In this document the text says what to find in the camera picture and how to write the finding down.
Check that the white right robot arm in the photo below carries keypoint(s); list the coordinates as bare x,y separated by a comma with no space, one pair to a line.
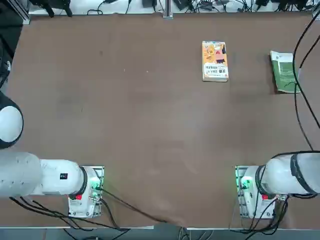
282,175

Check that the aluminium frame rail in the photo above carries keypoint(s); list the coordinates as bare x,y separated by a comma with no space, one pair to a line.
25,17

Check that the orange illustrated book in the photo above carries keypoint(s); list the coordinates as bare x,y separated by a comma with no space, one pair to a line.
215,62

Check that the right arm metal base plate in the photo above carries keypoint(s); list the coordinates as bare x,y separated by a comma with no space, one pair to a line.
242,210

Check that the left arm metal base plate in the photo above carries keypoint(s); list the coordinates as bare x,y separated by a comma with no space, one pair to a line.
101,172

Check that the black power adapter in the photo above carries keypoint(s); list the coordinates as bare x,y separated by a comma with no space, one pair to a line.
149,3
181,3

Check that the black tripod stand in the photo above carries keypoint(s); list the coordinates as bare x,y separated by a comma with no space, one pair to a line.
48,10

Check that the aluminium profile post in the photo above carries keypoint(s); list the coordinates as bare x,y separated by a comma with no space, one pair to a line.
168,10

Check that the green and white book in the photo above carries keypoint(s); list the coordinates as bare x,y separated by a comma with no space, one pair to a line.
285,72

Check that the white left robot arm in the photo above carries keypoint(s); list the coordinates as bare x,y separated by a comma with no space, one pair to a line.
55,177

